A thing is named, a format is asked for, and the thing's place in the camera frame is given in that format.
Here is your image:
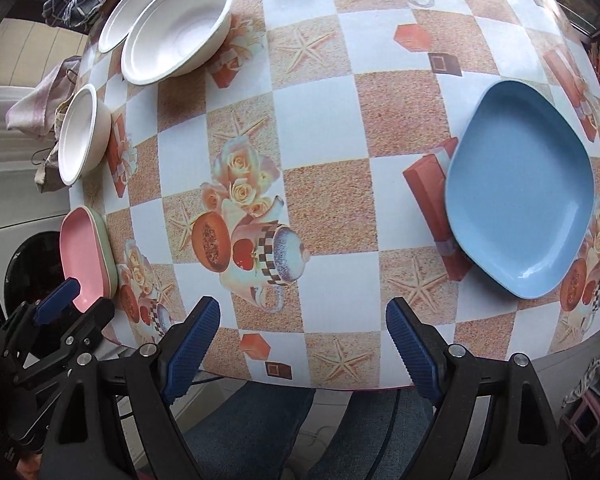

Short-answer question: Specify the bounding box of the beige cloth bag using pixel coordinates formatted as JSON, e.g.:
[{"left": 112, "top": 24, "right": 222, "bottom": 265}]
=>
[{"left": 6, "top": 57, "right": 83, "bottom": 193}]

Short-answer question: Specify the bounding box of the small white paper bowl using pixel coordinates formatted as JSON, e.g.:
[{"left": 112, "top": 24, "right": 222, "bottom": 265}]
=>
[{"left": 57, "top": 85, "right": 112, "bottom": 187}]

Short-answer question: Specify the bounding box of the person's right leg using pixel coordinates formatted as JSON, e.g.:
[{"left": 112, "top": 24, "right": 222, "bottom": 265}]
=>
[{"left": 305, "top": 390, "right": 436, "bottom": 480}]

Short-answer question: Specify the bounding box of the green plastic plate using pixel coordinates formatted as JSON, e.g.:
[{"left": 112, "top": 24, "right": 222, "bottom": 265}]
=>
[{"left": 82, "top": 205, "right": 119, "bottom": 301}]

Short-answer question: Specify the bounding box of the person's left leg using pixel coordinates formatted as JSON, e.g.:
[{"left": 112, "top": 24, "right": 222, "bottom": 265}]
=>
[{"left": 180, "top": 382, "right": 316, "bottom": 480}]

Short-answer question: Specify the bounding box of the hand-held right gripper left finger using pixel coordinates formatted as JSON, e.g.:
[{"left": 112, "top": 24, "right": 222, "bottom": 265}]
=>
[{"left": 39, "top": 296, "right": 222, "bottom": 480}]

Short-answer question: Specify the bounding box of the white paper plate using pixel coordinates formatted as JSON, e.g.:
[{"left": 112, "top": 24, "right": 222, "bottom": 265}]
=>
[{"left": 98, "top": 0, "right": 171, "bottom": 54}]

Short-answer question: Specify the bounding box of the blue plastic plate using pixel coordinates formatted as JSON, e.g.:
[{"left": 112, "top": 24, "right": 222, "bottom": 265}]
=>
[{"left": 444, "top": 80, "right": 596, "bottom": 298}]

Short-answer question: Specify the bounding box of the person's leg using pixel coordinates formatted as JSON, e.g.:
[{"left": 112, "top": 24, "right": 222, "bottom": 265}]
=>
[
  {"left": 305, "top": 390, "right": 436, "bottom": 480},
  {"left": 180, "top": 382, "right": 316, "bottom": 480}
]

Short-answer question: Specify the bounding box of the checkered printed tablecloth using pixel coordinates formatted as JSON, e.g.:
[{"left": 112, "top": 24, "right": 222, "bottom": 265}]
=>
[{"left": 67, "top": 0, "right": 600, "bottom": 391}]

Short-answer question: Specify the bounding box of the large white paper bowl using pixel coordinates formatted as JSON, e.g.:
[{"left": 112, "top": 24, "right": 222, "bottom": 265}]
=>
[{"left": 121, "top": 0, "right": 236, "bottom": 86}]

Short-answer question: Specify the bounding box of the pink plastic plate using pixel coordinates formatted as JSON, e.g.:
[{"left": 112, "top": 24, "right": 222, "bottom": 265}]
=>
[{"left": 60, "top": 206, "right": 112, "bottom": 312}]

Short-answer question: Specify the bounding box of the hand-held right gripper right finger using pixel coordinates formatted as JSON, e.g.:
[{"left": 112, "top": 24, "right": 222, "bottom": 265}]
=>
[{"left": 385, "top": 297, "right": 571, "bottom": 480}]

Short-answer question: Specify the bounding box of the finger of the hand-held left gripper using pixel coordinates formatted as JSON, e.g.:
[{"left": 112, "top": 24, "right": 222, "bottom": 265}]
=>
[
  {"left": 0, "top": 277, "right": 81, "bottom": 361},
  {"left": 15, "top": 297, "right": 116, "bottom": 386}
]

